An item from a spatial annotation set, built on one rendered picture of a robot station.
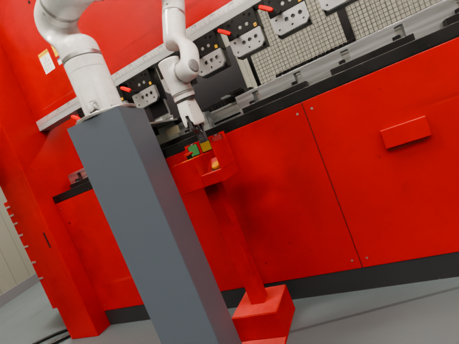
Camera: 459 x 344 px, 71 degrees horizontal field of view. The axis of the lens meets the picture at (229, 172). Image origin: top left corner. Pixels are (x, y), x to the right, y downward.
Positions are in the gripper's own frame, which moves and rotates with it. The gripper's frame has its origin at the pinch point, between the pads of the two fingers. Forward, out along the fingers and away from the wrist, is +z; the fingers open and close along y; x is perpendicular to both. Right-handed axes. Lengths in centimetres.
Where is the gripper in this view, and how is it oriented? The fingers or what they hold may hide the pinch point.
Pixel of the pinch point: (202, 137)
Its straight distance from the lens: 126.5
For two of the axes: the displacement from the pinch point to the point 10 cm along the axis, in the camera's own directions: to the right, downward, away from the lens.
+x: 8.6, -3.1, -4.0
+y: -3.1, 3.0, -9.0
